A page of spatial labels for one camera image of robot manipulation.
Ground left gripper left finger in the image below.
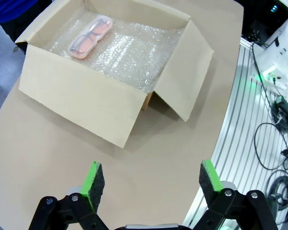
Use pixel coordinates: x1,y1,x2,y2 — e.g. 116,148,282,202
27,161,111,230

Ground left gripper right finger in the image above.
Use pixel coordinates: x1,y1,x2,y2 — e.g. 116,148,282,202
192,159,279,230

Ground pink transparent glasses case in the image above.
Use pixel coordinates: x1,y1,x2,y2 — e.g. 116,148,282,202
67,14,115,60

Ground black glasses in pink case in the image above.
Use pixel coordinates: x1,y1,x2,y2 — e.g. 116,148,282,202
69,20,111,55

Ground large open cardboard box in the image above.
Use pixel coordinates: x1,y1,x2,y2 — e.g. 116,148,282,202
14,0,216,149

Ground green yellow handheld device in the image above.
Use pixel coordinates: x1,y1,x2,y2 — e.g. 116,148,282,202
275,95,288,124

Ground clear bubble wrap sheet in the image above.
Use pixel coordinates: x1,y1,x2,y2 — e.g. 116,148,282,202
47,11,184,94

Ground black equipment with cyan light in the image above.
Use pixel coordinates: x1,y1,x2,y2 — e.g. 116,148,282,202
239,0,288,46

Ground person in blue hoodie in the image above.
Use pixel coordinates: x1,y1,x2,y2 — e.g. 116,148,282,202
0,0,53,41

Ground looped black cable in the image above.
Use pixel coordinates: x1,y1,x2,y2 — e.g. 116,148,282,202
253,122,288,171

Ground coiled black cable bundle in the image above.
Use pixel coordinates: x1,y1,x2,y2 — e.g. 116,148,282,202
265,169,288,223

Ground slotted aluminium base plate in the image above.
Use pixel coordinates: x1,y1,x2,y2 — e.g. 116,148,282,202
182,37,288,230

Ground long thin black cable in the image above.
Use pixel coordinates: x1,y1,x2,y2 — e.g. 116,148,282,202
251,42,288,149

